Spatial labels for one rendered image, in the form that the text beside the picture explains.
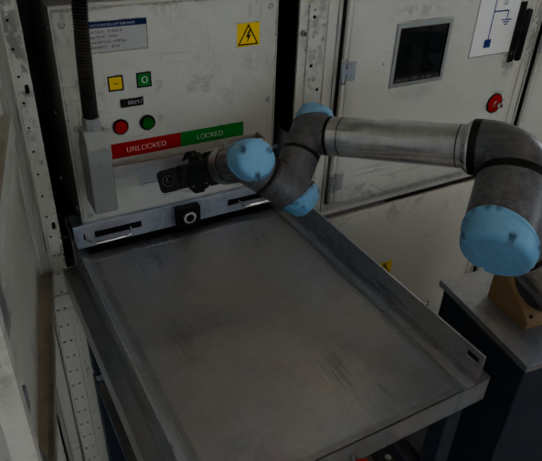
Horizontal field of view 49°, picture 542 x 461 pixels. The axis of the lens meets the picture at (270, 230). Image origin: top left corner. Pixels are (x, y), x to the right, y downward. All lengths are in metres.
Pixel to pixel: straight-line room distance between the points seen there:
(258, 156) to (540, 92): 1.19
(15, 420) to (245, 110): 0.90
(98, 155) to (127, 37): 0.25
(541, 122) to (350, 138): 1.10
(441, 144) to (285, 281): 0.48
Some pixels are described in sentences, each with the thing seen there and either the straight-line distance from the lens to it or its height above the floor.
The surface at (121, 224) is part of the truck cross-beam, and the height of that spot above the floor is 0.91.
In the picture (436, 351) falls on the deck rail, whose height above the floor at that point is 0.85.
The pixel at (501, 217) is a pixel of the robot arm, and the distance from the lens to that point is 0.93.
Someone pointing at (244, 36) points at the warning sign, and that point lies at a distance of 1.37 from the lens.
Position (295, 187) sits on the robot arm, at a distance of 1.09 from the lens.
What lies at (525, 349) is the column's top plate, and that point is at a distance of 1.43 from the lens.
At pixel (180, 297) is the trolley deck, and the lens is 1.27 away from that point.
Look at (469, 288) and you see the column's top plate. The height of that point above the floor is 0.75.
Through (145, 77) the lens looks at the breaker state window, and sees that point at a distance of 1.30.
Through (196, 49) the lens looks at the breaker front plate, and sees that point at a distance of 1.33.
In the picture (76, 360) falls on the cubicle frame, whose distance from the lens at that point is 1.58.
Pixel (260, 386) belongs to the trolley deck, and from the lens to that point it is 1.09.
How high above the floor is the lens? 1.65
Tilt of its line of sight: 33 degrees down
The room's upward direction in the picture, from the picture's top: 2 degrees clockwise
